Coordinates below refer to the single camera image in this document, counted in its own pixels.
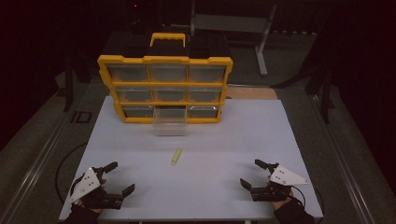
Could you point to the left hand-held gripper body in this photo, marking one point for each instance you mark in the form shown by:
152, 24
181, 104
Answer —
88, 185

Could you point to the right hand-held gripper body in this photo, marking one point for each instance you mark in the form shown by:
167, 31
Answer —
284, 178

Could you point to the yellow-green marker pen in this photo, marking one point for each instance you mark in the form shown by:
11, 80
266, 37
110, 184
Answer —
176, 156

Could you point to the clear plastic drawer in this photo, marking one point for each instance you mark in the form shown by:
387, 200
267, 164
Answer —
169, 126

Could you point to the wooden board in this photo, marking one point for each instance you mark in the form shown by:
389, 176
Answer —
252, 93

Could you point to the dark stand leg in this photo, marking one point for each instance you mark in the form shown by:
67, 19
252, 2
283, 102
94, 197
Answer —
327, 96
68, 84

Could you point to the set of clear organizer drawers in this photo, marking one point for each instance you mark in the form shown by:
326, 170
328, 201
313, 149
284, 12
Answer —
207, 74

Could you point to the yellow black drawer organizer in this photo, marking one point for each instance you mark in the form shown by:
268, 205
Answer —
168, 59

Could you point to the grey metal stand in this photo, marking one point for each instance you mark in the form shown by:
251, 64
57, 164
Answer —
263, 40

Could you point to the metal floor rail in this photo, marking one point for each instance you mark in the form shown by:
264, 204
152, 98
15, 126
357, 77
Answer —
345, 168
34, 165

